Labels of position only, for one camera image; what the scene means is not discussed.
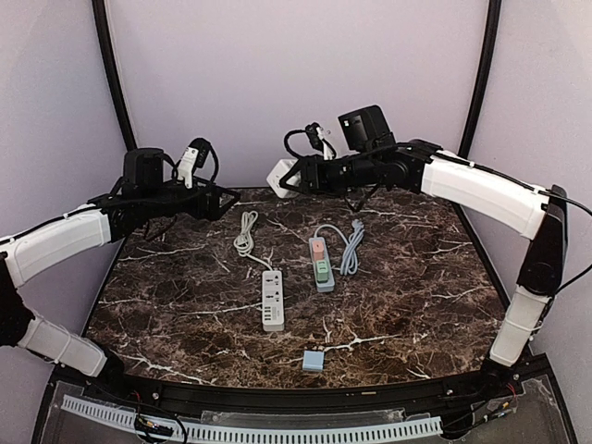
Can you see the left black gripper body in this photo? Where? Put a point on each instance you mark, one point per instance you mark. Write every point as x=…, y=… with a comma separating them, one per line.
x=193, y=207

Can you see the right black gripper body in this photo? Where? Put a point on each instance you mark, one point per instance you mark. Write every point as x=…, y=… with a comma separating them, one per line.
x=361, y=172

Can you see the white cube socket adapter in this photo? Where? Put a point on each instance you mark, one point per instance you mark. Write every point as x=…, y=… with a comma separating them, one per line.
x=271, y=179

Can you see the pink plug adapter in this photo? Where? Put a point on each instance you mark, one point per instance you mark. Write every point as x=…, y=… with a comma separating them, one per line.
x=318, y=250

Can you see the white power strip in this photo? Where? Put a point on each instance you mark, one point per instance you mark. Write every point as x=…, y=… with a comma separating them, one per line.
x=273, y=316

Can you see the green plug adapter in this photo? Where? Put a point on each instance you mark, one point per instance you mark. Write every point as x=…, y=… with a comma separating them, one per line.
x=322, y=271

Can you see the blue-grey power strip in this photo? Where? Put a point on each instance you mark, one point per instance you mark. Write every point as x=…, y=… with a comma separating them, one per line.
x=327, y=287

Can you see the blue plug adapter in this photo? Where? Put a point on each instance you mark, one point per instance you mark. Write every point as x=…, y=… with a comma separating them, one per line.
x=313, y=361

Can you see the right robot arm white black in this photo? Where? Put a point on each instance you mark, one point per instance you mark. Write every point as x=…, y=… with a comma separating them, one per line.
x=535, y=213

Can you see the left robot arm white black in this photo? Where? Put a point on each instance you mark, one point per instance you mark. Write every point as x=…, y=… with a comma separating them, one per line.
x=105, y=219

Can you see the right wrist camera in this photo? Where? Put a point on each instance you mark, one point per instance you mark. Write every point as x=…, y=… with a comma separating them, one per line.
x=366, y=129

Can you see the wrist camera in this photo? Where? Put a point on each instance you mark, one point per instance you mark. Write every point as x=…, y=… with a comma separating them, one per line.
x=366, y=129
x=143, y=169

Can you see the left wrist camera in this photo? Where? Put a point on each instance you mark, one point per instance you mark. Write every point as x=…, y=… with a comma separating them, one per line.
x=143, y=169

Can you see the left black frame post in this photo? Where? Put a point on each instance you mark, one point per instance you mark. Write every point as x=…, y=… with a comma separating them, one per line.
x=114, y=84

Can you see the black frame post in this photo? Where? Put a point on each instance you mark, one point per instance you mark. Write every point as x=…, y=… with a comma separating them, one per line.
x=114, y=84
x=481, y=77

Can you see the right black frame post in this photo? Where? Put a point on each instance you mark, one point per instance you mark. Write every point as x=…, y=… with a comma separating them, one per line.
x=481, y=77

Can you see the black front frame rail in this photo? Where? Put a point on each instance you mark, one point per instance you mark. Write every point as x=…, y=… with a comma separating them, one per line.
x=444, y=395

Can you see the white slotted cable duct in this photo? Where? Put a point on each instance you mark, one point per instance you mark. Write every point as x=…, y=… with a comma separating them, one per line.
x=255, y=428

